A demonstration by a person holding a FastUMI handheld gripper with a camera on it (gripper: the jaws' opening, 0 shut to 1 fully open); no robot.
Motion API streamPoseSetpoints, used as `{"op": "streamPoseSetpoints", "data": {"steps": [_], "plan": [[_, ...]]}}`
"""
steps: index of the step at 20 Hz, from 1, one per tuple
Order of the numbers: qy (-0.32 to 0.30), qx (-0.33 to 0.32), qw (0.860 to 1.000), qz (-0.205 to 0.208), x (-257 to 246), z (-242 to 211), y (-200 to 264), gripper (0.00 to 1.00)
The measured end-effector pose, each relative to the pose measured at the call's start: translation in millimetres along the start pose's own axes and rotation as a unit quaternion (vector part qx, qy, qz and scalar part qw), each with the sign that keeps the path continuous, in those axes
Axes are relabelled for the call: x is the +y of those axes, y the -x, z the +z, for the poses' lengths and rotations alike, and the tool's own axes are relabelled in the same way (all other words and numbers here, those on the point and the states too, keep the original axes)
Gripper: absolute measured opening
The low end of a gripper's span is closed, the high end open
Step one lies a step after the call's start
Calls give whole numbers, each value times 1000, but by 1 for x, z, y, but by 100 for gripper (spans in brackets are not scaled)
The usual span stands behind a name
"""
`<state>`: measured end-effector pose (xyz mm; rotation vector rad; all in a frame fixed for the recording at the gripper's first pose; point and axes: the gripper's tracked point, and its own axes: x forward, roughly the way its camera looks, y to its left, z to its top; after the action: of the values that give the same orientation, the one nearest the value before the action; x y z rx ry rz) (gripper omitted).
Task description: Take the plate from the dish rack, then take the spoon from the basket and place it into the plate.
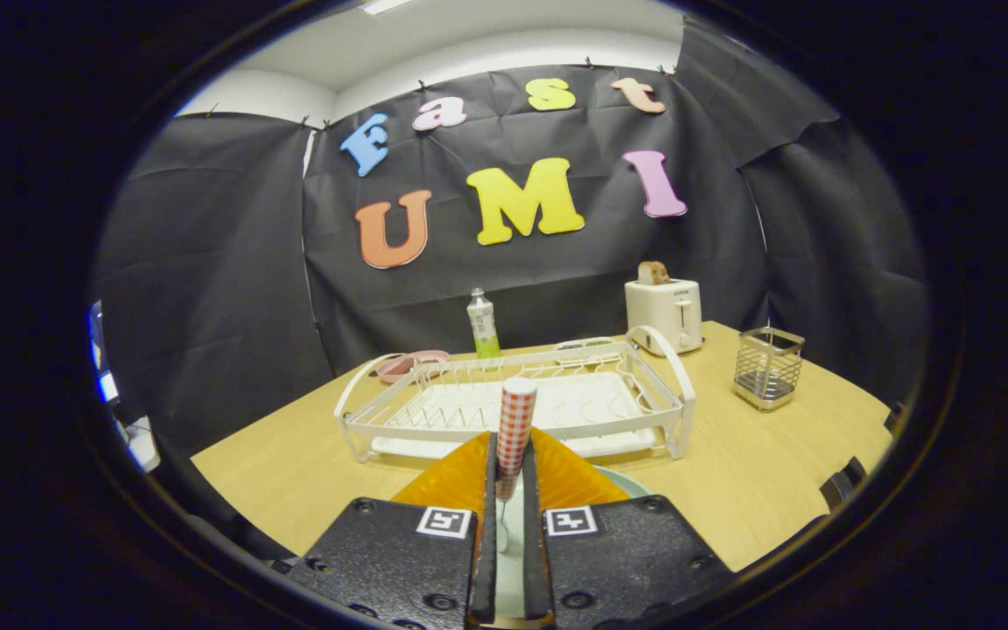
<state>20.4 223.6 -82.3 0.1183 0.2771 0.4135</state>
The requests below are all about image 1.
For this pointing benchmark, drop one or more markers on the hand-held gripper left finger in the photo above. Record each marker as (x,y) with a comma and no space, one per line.
(486,542)

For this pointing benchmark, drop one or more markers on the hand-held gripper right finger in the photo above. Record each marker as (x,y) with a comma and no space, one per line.
(535,542)

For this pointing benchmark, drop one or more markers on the pale green plate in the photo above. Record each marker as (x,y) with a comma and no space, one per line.
(511,577)

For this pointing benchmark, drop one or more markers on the small white dish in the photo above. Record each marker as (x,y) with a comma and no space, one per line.
(587,346)

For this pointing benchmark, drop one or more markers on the green dish soap bottle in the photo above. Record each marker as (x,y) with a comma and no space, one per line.
(483,328)

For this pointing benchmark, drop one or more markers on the pink bowl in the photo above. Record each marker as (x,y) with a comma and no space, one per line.
(408,366)

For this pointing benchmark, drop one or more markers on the white toaster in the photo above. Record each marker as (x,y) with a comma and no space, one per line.
(661,315)

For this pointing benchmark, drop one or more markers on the brown bread slice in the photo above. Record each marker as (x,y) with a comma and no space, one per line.
(653,273)

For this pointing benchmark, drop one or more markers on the black chair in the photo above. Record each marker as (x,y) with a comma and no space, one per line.
(843,483)

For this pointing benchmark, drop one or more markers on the blue and white blurred object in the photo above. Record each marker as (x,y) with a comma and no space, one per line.
(110,385)

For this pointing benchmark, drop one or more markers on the ceiling light panel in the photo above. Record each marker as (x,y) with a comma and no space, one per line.
(386,6)

